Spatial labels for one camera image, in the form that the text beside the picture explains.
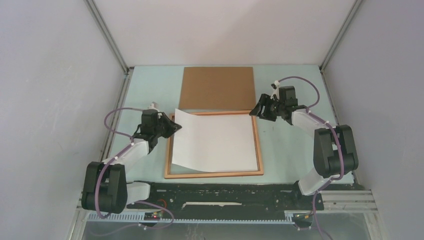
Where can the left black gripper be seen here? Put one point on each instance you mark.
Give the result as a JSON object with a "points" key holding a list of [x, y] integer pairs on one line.
{"points": [[172, 127]]}

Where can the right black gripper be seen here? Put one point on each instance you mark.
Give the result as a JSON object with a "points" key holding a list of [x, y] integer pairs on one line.
{"points": [[264, 100]]}

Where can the wooden picture frame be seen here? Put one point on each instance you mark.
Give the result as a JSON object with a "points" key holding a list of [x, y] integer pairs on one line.
{"points": [[173, 171]]}

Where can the sunset photo print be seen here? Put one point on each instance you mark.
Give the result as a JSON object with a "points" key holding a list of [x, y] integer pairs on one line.
{"points": [[215, 143]]}

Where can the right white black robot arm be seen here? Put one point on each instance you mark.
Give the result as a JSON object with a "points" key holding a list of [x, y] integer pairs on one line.
{"points": [[334, 149]]}

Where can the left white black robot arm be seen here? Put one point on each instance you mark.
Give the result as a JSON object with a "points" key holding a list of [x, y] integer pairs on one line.
{"points": [[106, 190]]}

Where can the brown cardboard backing board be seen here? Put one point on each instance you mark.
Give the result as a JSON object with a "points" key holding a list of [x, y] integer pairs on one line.
{"points": [[217, 88]]}

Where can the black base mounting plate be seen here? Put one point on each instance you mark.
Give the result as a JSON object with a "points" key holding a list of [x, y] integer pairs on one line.
{"points": [[231, 202]]}

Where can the left aluminium corner post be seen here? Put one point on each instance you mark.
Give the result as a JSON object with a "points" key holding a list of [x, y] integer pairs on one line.
{"points": [[105, 31]]}

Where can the aluminium corner post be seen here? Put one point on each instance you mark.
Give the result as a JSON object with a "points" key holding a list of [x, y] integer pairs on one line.
{"points": [[341, 33], [105, 31]]}

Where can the right aluminium corner post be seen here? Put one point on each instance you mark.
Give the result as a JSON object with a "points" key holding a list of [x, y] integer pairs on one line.
{"points": [[341, 33]]}

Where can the aluminium rail with cable duct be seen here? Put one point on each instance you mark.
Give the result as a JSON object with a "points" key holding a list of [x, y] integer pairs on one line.
{"points": [[337, 199]]}

